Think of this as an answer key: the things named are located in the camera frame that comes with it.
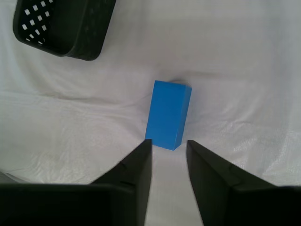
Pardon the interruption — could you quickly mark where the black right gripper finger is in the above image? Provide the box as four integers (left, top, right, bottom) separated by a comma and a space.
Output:
187, 140, 301, 226
0, 138, 153, 226

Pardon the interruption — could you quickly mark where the blue rectangular block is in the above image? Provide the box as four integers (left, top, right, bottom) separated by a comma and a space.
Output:
145, 80, 193, 151

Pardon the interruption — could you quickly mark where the black perforated plastic basket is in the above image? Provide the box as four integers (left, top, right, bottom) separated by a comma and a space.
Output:
13, 0, 117, 62

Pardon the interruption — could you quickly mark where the white tablecloth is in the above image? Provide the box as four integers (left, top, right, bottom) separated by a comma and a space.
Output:
0, 0, 301, 226

